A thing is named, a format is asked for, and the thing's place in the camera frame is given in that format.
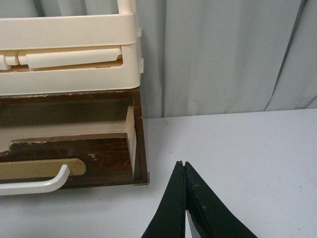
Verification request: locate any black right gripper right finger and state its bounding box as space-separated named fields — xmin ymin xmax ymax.
xmin=185 ymin=162 xmax=256 ymax=238

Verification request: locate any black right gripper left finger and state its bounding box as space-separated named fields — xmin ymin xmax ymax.
xmin=142 ymin=161 xmax=186 ymax=238

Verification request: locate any brown wooden drawer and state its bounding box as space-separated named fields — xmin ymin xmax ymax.
xmin=0 ymin=106 xmax=138 ymax=191

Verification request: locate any white drawer handle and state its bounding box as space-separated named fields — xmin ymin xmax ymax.
xmin=0 ymin=165 xmax=70 ymax=196

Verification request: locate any brown wooden drawer cabinet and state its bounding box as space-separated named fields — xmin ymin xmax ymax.
xmin=0 ymin=89 xmax=149 ymax=185

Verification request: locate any grey curtain backdrop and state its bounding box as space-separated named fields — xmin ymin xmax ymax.
xmin=0 ymin=0 xmax=317 ymax=118

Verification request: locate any cream plastic basket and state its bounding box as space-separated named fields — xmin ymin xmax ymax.
xmin=0 ymin=0 xmax=144 ymax=96

